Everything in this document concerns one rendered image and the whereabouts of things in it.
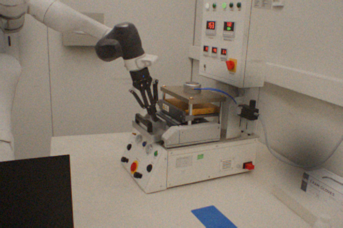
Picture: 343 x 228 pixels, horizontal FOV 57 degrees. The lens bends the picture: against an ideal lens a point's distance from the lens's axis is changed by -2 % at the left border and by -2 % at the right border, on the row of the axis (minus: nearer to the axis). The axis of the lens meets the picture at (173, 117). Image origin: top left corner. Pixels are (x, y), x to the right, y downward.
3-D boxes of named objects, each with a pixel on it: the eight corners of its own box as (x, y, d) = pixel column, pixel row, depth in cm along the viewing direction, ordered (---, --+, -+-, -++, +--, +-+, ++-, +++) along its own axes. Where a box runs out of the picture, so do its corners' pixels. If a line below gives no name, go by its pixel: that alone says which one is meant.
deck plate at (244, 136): (216, 116, 174) (216, 114, 174) (259, 137, 144) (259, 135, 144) (135, 124, 154) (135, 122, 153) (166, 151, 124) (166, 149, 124)
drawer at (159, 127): (188, 121, 159) (189, 106, 157) (214, 136, 141) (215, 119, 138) (132, 127, 146) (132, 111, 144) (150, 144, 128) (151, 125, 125)
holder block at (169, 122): (187, 114, 157) (187, 109, 156) (209, 127, 140) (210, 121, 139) (156, 118, 149) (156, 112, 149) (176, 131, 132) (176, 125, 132)
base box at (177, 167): (213, 146, 178) (215, 116, 174) (258, 175, 147) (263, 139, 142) (119, 160, 155) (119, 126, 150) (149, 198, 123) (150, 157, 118)
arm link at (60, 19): (49, 2, 115) (122, 47, 119) (71, -5, 132) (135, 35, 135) (39, 28, 121) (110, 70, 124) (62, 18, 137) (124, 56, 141)
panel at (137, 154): (120, 161, 153) (136, 126, 152) (144, 191, 127) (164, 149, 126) (116, 160, 152) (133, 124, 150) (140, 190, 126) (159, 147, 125)
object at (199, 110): (195, 104, 157) (196, 85, 155) (221, 116, 139) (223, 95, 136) (163, 107, 150) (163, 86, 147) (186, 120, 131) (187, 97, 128)
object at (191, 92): (203, 101, 163) (205, 76, 159) (242, 119, 137) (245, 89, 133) (159, 105, 152) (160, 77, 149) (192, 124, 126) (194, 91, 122)
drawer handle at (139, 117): (139, 121, 143) (139, 112, 142) (152, 131, 130) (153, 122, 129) (134, 121, 142) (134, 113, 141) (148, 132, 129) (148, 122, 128)
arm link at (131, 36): (106, 59, 133) (97, 67, 124) (95, 28, 128) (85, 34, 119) (147, 50, 129) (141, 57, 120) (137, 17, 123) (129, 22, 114)
